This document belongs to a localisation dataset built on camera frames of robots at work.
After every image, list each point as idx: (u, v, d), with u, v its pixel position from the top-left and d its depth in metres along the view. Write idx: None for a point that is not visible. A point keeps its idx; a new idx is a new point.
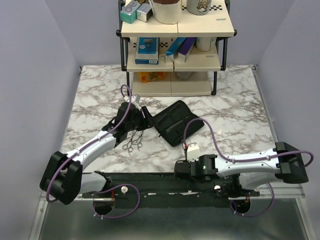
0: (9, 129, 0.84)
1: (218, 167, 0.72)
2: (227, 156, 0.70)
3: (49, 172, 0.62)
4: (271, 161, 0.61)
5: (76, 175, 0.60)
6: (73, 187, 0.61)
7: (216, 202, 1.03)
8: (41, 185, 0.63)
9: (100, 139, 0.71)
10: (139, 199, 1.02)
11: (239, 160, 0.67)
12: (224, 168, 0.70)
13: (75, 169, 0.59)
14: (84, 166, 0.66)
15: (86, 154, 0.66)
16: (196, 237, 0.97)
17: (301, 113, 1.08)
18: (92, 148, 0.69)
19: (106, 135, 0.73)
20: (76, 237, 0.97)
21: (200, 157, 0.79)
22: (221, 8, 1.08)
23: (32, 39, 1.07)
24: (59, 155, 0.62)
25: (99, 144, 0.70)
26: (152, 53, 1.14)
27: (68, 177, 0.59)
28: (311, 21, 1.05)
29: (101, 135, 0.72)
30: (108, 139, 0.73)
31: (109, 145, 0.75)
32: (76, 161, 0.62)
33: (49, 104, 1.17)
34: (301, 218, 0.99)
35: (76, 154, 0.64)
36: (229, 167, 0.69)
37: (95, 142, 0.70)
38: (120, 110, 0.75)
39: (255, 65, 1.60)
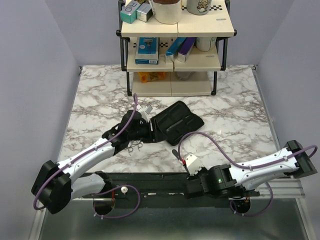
0: (9, 129, 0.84)
1: (235, 177, 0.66)
2: (242, 164, 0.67)
3: (41, 181, 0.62)
4: (289, 161, 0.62)
5: (65, 189, 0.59)
6: (61, 197, 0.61)
7: (216, 202, 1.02)
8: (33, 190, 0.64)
9: (96, 148, 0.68)
10: (139, 200, 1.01)
11: (257, 166, 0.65)
12: (243, 177, 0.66)
13: (62, 184, 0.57)
14: (74, 177, 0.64)
15: (78, 166, 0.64)
16: (195, 237, 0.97)
17: (301, 113, 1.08)
18: (85, 158, 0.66)
19: (104, 144, 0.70)
20: (76, 238, 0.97)
21: (211, 170, 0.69)
22: (221, 8, 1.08)
23: (32, 39, 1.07)
24: (50, 165, 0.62)
25: (94, 154, 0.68)
26: (152, 53, 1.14)
27: (55, 190, 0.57)
28: (311, 20, 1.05)
29: (98, 144, 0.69)
30: (106, 149, 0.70)
31: (106, 154, 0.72)
32: (65, 174, 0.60)
33: (49, 104, 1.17)
34: (301, 218, 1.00)
35: (68, 166, 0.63)
36: (247, 175, 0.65)
37: (91, 151, 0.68)
38: (124, 118, 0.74)
39: (255, 65, 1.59)
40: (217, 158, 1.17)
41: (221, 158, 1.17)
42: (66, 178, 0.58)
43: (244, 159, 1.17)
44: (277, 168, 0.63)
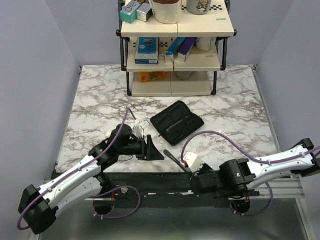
0: (9, 129, 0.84)
1: (253, 172, 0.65)
2: (260, 159, 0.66)
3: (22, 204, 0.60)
4: (306, 158, 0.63)
5: (46, 214, 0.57)
6: (43, 221, 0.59)
7: (216, 202, 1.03)
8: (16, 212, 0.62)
9: (80, 169, 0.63)
10: (139, 201, 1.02)
11: (275, 161, 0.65)
12: (261, 172, 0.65)
13: (43, 210, 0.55)
14: (56, 201, 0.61)
15: (59, 190, 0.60)
16: (195, 237, 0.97)
17: (301, 113, 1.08)
18: (67, 182, 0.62)
19: (89, 164, 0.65)
20: (76, 238, 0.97)
21: (225, 164, 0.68)
22: (221, 8, 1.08)
23: (32, 39, 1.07)
24: (31, 189, 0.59)
25: (79, 176, 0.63)
26: (152, 53, 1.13)
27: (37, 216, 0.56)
28: (311, 21, 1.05)
29: (82, 165, 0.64)
30: (90, 169, 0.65)
31: (93, 173, 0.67)
32: (46, 200, 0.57)
33: (49, 104, 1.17)
34: (301, 217, 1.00)
35: (48, 191, 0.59)
36: (266, 170, 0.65)
37: (74, 173, 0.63)
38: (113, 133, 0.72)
39: (255, 65, 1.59)
40: (217, 158, 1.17)
41: (221, 158, 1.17)
42: (46, 205, 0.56)
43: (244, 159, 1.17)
44: (294, 164, 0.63)
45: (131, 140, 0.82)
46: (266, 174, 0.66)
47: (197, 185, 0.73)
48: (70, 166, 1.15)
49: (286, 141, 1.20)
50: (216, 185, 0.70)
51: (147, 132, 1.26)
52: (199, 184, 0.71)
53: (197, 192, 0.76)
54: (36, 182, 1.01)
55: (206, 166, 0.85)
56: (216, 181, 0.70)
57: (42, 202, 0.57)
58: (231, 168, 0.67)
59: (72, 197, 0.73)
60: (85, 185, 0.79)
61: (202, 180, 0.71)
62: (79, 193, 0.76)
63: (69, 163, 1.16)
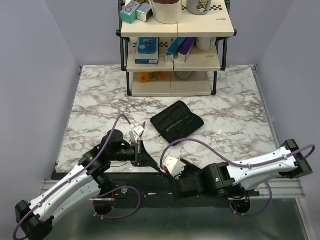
0: (9, 129, 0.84)
1: (233, 175, 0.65)
2: (241, 163, 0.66)
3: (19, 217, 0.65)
4: (288, 160, 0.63)
5: (38, 229, 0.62)
6: (38, 233, 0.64)
7: (216, 202, 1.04)
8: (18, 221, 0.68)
9: (69, 181, 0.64)
10: (140, 201, 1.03)
11: (255, 165, 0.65)
12: (241, 176, 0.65)
13: (33, 225, 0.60)
14: (49, 213, 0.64)
15: (48, 204, 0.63)
16: (195, 237, 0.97)
17: (301, 114, 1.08)
18: (56, 196, 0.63)
19: (78, 175, 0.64)
20: (76, 238, 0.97)
21: (205, 168, 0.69)
22: (221, 8, 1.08)
23: (32, 39, 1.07)
24: (23, 205, 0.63)
25: (67, 188, 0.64)
26: (152, 53, 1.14)
27: (29, 230, 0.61)
28: (311, 21, 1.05)
29: (71, 176, 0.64)
30: (80, 180, 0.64)
31: (87, 182, 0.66)
32: (36, 215, 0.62)
33: (49, 105, 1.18)
34: (301, 218, 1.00)
35: (37, 207, 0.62)
36: (245, 174, 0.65)
37: (64, 185, 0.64)
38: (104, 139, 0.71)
39: (255, 65, 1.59)
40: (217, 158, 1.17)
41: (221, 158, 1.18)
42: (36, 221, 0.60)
43: (244, 159, 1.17)
44: (277, 168, 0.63)
45: (124, 146, 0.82)
46: (247, 178, 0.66)
47: (177, 189, 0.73)
48: (69, 166, 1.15)
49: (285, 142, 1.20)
50: (196, 189, 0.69)
51: (147, 132, 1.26)
52: (180, 188, 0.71)
53: (178, 196, 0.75)
54: (36, 183, 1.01)
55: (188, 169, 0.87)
56: (196, 185, 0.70)
57: (32, 217, 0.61)
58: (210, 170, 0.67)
59: (68, 204, 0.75)
60: (82, 190, 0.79)
61: (182, 184, 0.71)
62: (77, 197, 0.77)
63: (69, 163, 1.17)
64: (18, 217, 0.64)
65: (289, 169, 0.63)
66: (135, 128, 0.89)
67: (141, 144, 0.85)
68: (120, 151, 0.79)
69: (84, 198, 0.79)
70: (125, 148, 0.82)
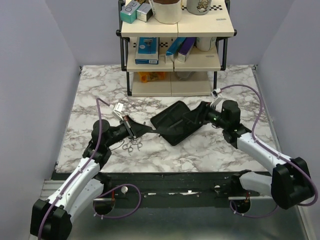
0: (9, 129, 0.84)
1: (243, 136, 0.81)
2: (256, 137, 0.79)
3: (35, 221, 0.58)
4: (278, 160, 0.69)
5: (64, 221, 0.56)
6: (63, 228, 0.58)
7: (216, 202, 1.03)
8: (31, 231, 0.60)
9: (81, 170, 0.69)
10: (140, 201, 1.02)
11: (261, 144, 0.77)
12: (245, 139, 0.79)
13: (61, 215, 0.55)
14: (69, 207, 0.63)
15: (69, 195, 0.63)
16: (195, 237, 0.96)
17: (301, 113, 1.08)
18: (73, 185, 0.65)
19: (87, 165, 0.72)
20: (75, 237, 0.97)
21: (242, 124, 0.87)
22: (221, 8, 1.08)
23: (32, 38, 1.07)
24: (41, 203, 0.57)
25: (82, 177, 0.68)
26: (152, 53, 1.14)
27: (56, 225, 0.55)
28: (311, 20, 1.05)
29: (82, 167, 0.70)
30: (90, 168, 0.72)
31: (93, 172, 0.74)
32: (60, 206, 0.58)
33: (49, 104, 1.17)
34: (301, 218, 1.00)
35: (58, 198, 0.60)
36: (248, 141, 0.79)
37: (77, 175, 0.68)
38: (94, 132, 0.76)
39: (255, 65, 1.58)
40: (217, 158, 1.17)
41: (221, 158, 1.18)
42: (62, 210, 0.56)
43: (244, 159, 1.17)
44: (266, 156, 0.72)
45: (114, 128, 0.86)
46: (246, 144, 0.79)
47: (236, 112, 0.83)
48: (69, 166, 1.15)
49: (285, 141, 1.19)
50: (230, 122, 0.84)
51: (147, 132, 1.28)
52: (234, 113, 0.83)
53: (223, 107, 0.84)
54: (36, 182, 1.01)
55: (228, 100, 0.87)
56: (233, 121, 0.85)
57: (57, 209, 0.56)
58: (240, 131, 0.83)
59: (79, 202, 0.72)
60: (87, 188, 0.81)
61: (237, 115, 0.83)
62: (85, 194, 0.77)
63: (69, 163, 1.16)
64: (36, 221, 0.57)
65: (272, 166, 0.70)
66: (115, 108, 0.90)
67: (128, 119, 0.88)
68: (113, 135, 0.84)
69: (92, 195, 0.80)
70: (116, 129, 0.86)
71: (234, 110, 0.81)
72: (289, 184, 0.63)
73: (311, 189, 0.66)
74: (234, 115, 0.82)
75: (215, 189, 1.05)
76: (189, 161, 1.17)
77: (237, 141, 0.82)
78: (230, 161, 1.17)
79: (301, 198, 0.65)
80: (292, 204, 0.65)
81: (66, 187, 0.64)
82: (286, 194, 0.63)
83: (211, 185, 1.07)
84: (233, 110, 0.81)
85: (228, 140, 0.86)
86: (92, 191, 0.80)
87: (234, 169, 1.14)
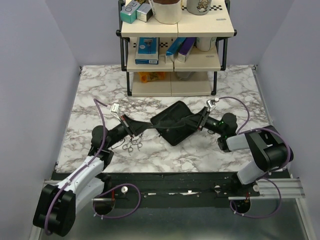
0: (9, 129, 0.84)
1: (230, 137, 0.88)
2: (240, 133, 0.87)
3: (42, 208, 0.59)
4: None
5: (71, 206, 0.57)
6: (69, 216, 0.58)
7: (216, 202, 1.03)
8: (35, 221, 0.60)
9: (88, 164, 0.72)
10: (139, 200, 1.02)
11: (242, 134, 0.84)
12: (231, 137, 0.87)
13: (69, 198, 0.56)
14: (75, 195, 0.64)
15: (77, 183, 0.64)
16: (195, 237, 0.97)
17: (301, 114, 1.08)
18: (81, 175, 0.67)
19: (93, 161, 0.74)
20: (76, 237, 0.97)
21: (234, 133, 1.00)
22: (221, 8, 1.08)
23: (32, 39, 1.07)
24: (50, 188, 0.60)
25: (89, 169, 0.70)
26: (152, 53, 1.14)
27: (63, 210, 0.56)
28: (311, 21, 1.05)
29: (89, 161, 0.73)
30: (96, 164, 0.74)
31: (98, 168, 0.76)
32: (69, 191, 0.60)
33: (49, 104, 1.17)
34: (301, 218, 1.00)
35: (67, 184, 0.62)
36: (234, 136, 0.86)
37: (84, 168, 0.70)
38: (97, 138, 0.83)
39: (255, 65, 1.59)
40: (217, 158, 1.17)
41: (221, 158, 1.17)
42: (70, 195, 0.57)
43: (244, 159, 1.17)
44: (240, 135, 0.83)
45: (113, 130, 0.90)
46: (233, 140, 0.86)
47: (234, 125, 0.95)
48: (69, 166, 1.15)
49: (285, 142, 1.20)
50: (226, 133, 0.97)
51: (147, 132, 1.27)
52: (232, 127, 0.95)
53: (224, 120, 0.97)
54: (36, 183, 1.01)
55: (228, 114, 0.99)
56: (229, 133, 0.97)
57: (65, 193, 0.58)
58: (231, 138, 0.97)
59: (82, 196, 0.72)
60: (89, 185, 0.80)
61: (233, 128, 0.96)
62: (87, 191, 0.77)
63: (69, 163, 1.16)
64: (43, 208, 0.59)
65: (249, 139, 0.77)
66: (111, 108, 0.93)
67: (124, 118, 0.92)
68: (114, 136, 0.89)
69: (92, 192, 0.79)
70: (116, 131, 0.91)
71: (233, 125, 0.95)
72: (258, 138, 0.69)
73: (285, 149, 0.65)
74: (231, 129, 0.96)
75: (215, 189, 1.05)
76: (190, 161, 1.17)
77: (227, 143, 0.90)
78: (230, 161, 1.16)
79: (276, 153, 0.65)
80: (266, 157, 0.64)
81: (74, 175, 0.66)
82: (256, 146, 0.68)
83: (211, 185, 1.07)
84: (231, 124, 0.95)
85: (221, 147, 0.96)
86: (94, 187, 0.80)
87: (234, 169, 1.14)
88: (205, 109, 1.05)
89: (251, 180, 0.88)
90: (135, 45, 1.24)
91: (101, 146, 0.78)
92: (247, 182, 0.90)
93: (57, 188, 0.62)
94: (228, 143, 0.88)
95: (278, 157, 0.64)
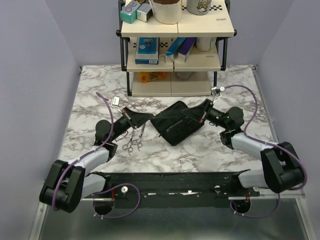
0: (9, 129, 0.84)
1: (237, 136, 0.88)
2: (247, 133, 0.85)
3: (50, 182, 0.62)
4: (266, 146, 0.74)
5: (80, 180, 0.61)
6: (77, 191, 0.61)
7: (217, 203, 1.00)
8: (41, 197, 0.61)
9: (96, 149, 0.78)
10: (139, 199, 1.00)
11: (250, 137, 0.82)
12: (237, 137, 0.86)
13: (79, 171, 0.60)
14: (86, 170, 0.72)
15: (84, 163, 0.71)
16: (195, 237, 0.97)
17: (301, 114, 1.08)
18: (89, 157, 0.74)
19: (100, 148, 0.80)
20: (76, 238, 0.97)
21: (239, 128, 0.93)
22: (221, 8, 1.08)
23: (32, 38, 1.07)
24: (60, 163, 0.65)
25: (95, 155, 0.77)
26: (152, 53, 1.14)
27: (72, 183, 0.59)
28: (311, 21, 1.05)
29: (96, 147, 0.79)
30: (102, 151, 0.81)
31: (103, 156, 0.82)
32: (78, 166, 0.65)
33: (49, 104, 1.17)
34: (301, 218, 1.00)
35: (77, 161, 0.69)
36: (240, 137, 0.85)
37: (91, 152, 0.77)
38: (100, 134, 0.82)
39: (255, 65, 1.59)
40: (217, 158, 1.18)
41: (221, 158, 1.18)
42: (80, 169, 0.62)
43: (244, 159, 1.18)
44: (256, 145, 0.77)
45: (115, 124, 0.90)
46: (239, 141, 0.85)
47: (239, 122, 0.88)
48: None
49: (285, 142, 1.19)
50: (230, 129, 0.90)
51: (147, 132, 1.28)
52: (237, 123, 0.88)
53: (230, 117, 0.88)
54: (36, 183, 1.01)
55: (235, 108, 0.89)
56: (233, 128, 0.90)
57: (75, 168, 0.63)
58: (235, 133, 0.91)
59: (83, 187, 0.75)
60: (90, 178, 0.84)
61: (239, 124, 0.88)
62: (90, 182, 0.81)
63: None
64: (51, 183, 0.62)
65: None
66: (112, 101, 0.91)
67: (125, 111, 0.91)
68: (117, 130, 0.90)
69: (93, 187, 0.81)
70: (118, 124, 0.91)
71: (238, 122, 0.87)
72: (276, 161, 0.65)
73: (300, 173, 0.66)
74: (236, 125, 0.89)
75: (215, 189, 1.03)
76: (190, 161, 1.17)
77: (230, 140, 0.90)
78: (230, 161, 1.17)
79: (293, 179, 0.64)
80: (283, 185, 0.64)
81: (83, 156, 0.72)
82: (274, 171, 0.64)
83: (211, 185, 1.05)
84: (236, 121, 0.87)
85: (224, 142, 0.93)
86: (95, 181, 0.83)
87: (234, 169, 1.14)
88: (208, 101, 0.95)
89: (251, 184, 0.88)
90: (135, 45, 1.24)
91: (105, 141, 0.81)
92: (246, 186, 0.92)
93: (66, 164, 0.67)
94: (232, 140, 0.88)
95: (293, 183, 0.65)
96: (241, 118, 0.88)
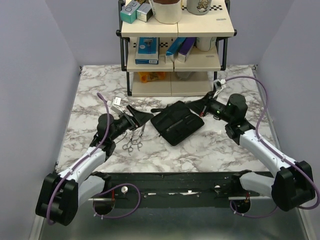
0: (9, 129, 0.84)
1: (246, 133, 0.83)
2: (260, 135, 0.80)
3: (44, 196, 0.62)
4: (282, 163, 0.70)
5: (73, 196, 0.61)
6: (71, 205, 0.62)
7: (217, 203, 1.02)
8: (38, 209, 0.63)
9: (90, 155, 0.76)
10: (139, 200, 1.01)
11: (264, 143, 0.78)
12: (249, 138, 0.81)
13: (71, 188, 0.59)
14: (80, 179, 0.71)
15: (79, 172, 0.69)
16: (195, 237, 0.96)
17: (301, 113, 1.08)
18: (83, 166, 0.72)
19: (95, 151, 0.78)
20: (75, 238, 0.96)
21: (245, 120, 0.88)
22: (221, 8, 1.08)
23: (32, 38, 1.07)
24: (52, 177, 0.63)
25: (90, 160, 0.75)
26: (152, 53, 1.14)
27: (65, 200, 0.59)
28: (311, 21, 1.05)
29: (91, 151, 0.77)
30: (98, 154, 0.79)
31: (99, 159, 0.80)
32: (71, 180, 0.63)
33: (49, 104, 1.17)
34: (301, 218, 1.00)
35: (70, 173, 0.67)
36: (252, 139, 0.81)
37: (85, 158, 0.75)
38: (99, 126, 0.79)
39: (255, 65, 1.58)
40: (217, 158, 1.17)
41: (221, 158, 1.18)
42: (72, 183, 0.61)
43: (244, 159, 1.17)
44: (270, 158, 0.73)
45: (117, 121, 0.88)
46: (250, 143, 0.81)
47: (243, 110, 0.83)
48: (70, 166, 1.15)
49: (285, 142, 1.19)
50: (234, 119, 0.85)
51: (147, 132, 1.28)
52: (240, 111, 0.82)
53: (233, 104, 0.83)
54: (36, 182, 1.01)
55: (238, 97, 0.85)
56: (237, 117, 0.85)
57: (67, 183, 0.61)
58: (242, 126, 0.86)
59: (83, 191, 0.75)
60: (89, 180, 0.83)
61: (243, 112, 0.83)
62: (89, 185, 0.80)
63: (69, 162, 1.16)
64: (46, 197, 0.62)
65: (273, 168, 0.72)
66: (113, 101, 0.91)
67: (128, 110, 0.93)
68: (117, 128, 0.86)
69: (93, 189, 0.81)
70: (119, 122, 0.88)
71: (241, 107, 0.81)
72: (292, 186, 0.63)
73: (307, 195, 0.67)
74: (239, 112, 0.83)
75: (215, 189, 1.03)
76: (189, 161, 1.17)
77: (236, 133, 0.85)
78: (230, 161, 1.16)
79: (299, 201, 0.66)
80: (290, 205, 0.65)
81: (76, 165, 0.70)
82: (286, 195, 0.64)
83: (211, 185, 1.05)
84: (239, 106, 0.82)
85: (231, 136, 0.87)
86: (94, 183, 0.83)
87: (234, 169, 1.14)
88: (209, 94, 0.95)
89: (251, 187, 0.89)
90: (135, 45, 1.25)
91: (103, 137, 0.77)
92: (246, 187, 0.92)
93: (59, 177, 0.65)
94: (240, 139, 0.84)
95: (301, 202, 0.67)
96: (245, 104, 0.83)
